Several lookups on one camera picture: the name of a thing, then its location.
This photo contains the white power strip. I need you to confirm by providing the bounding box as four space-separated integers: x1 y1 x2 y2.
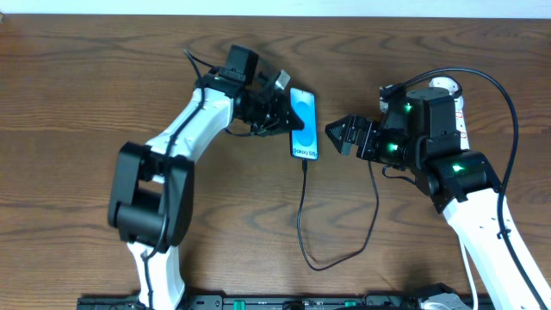
455 96 469 150

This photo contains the white USB charger plug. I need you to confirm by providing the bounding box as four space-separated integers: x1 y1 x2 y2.
429 75 462 98

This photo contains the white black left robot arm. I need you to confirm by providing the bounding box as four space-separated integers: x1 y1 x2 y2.
108 45 304 309

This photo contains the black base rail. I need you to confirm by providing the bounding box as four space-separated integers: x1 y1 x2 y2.
77 294 496 310

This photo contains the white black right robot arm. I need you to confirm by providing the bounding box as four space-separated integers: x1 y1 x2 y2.
325 81 550 309

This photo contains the blue Galaxy smartphone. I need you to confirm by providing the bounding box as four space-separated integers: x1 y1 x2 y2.
290 88 319 160

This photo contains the black USB charging cable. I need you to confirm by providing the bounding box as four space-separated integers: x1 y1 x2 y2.
295 158 418 272

